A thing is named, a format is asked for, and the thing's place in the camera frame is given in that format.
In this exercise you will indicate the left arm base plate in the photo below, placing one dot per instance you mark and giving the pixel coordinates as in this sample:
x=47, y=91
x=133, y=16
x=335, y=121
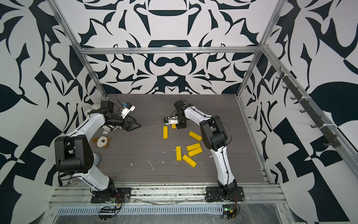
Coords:
x=118, y=196

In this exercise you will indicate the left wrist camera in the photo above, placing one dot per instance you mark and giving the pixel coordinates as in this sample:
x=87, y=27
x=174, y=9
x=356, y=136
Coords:
x=127, y=108

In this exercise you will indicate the left controller board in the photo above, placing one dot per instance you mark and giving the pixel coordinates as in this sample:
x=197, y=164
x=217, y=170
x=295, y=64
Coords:
x=107, y=212

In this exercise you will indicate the black hook rack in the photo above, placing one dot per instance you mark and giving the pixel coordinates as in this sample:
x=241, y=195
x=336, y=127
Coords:
x=308, y=106

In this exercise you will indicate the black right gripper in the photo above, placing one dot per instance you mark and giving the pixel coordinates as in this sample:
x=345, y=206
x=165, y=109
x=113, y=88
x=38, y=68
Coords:
x=182, y=125

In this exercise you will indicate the aluminium horizontal frame bar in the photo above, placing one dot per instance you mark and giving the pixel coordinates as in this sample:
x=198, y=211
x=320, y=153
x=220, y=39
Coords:
x=168, y=50

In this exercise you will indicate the aluminium corner frame post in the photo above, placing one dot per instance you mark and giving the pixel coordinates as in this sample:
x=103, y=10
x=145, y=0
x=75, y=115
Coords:
x=272, y=23

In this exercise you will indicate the aluminium rail front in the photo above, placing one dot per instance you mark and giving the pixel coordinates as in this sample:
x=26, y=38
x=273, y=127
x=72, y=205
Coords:
x=77, y=193

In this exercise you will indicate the controller board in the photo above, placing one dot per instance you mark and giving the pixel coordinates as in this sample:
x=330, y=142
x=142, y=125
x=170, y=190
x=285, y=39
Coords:
x=230, y=210
x=107, y=212

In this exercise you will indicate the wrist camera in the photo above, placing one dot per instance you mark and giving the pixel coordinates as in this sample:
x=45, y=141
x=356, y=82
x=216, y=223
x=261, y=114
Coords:
x=170, y=121
x=127, y=108

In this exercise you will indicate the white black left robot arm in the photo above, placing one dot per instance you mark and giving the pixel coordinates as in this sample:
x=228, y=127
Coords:
x=73, y=153

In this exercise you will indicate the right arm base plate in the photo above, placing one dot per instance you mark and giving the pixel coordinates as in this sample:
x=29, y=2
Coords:
x=217, y=194

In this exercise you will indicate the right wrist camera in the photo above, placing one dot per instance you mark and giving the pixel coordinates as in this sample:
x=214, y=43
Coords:
x=170, y=121

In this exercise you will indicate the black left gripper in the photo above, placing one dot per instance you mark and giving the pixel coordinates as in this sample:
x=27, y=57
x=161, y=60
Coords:
x=130, y=128

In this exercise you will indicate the grey white bowl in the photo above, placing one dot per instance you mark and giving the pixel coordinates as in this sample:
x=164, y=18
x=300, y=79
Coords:
x=96, y=159

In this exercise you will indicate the aluminium left frame post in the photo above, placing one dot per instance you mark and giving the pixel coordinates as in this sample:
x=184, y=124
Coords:
x=58, y=14

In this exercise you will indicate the right controller board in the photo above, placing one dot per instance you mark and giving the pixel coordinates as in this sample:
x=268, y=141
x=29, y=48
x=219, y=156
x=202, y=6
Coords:
x=230, y=210

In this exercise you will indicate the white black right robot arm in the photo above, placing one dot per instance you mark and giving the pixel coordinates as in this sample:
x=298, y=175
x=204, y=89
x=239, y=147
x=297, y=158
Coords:
x=214, y=137

